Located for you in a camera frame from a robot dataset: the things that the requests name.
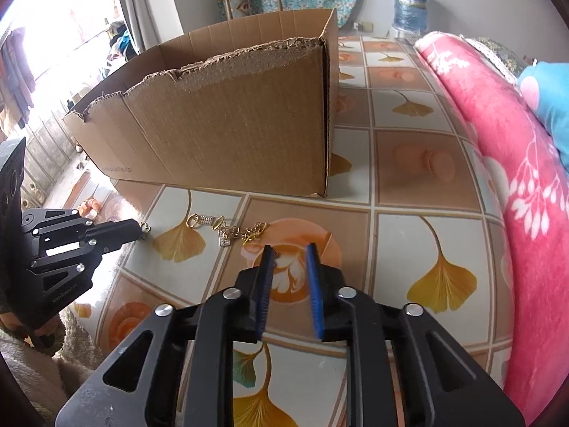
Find clothes pile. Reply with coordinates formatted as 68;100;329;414
101;20;138;79

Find ginkgo pattern tablecloth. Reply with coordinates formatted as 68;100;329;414
69;37;513;426

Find pink orange bead bracelet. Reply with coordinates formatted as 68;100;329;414
76;196;102;218

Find white fluffy blanket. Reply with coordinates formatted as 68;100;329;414
1;309;103;426

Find blue pillow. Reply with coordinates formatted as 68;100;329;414
518;62;569;170

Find pink floral blanket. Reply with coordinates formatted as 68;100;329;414
415;32;568;423

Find white water dispenser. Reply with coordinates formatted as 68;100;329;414
389;26;422;45

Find gold rhinestone earrings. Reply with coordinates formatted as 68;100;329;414
185;213;269;248

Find blue water jug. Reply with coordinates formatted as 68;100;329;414
393;0;428;34

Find brown cardboard box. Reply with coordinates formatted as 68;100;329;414
65;9;340;197

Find grey curtain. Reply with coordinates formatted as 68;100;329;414
119;0;183;53

